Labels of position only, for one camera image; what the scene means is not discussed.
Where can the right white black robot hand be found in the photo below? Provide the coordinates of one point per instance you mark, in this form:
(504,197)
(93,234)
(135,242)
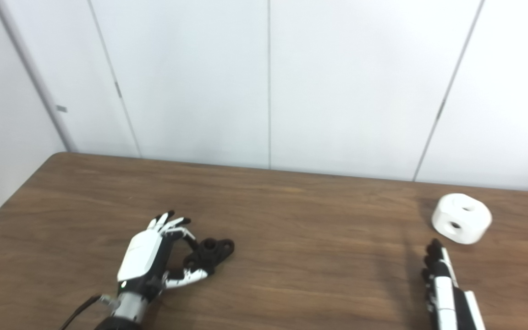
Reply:
(445,293)

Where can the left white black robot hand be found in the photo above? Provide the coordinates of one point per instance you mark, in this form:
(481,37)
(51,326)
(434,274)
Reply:
(142,256)

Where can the black flanged holder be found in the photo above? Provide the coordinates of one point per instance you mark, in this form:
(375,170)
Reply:
(211,252)

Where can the round white piece with holes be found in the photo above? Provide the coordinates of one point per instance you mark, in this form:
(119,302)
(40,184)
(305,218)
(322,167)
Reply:
(468,217)

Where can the small grey wall label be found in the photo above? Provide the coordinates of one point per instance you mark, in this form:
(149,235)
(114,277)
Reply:
(62,108)

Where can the white wall corner post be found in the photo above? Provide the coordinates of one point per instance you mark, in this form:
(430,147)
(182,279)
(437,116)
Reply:
(35,78)

